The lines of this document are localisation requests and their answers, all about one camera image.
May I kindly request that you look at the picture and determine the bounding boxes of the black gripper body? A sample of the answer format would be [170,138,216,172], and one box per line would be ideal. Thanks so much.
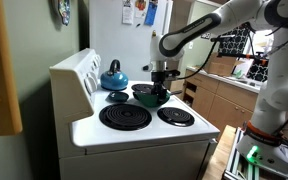
[150,70,167,86]

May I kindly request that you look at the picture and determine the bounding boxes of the wooden kitchen cabinets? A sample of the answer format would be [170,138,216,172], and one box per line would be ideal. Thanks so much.
[170,68,288,141]

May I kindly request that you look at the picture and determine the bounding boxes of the large black coil burner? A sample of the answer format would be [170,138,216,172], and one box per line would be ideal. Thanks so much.
[98,103,153,132]
[131,83,156,95]

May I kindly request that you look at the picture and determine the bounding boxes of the dark teal spoon rest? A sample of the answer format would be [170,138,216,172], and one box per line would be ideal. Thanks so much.
[105,91,130,103]

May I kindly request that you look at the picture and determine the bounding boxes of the white refrigerator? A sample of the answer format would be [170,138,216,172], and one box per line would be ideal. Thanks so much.
[88,0,174,84]

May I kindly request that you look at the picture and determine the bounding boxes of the cardboard box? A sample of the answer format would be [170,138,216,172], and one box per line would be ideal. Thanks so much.
[204,52,238,77]

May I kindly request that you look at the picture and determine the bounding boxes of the blue paper note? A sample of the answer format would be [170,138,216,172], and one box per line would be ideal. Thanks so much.
[144,0,159,27]

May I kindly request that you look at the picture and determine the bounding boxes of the white paper note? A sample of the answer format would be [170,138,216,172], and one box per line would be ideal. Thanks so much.
[121,0,135,25]

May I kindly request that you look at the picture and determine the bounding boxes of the orange printed paper note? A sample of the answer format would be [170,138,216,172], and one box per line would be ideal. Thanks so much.
[134,0,148,18]

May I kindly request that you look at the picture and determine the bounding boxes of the white electric stove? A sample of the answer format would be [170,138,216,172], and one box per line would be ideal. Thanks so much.
[48,48,221,180]

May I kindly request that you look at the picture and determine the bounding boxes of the white paper sheet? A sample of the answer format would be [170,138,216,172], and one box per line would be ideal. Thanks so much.
[232,59,255,79]

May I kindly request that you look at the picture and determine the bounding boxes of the black white patterned curtain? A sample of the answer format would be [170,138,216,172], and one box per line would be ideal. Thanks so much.
[217,23,268,83]

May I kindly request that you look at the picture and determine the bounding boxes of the wooden table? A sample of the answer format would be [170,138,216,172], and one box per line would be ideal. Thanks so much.
[202,124,238,180]

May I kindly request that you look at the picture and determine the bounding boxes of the bright window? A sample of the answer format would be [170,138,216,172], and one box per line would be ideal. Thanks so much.
[250,28,276,56]

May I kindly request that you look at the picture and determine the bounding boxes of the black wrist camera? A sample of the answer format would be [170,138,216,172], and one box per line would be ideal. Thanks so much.
[163,68,182,79]

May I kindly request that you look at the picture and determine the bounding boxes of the blue kettle with black handle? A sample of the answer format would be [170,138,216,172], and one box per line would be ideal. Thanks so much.
[99,59,130,92]

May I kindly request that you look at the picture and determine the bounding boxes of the black stereo camera bar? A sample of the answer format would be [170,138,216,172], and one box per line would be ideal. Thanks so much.
[210,34,237,43]

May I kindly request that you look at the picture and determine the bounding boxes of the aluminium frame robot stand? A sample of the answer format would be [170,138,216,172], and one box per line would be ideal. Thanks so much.
[223,128,288,180]

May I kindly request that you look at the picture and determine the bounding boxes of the colourful decorative wall plate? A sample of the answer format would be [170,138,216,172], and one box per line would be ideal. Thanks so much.
[52,0,72,27]

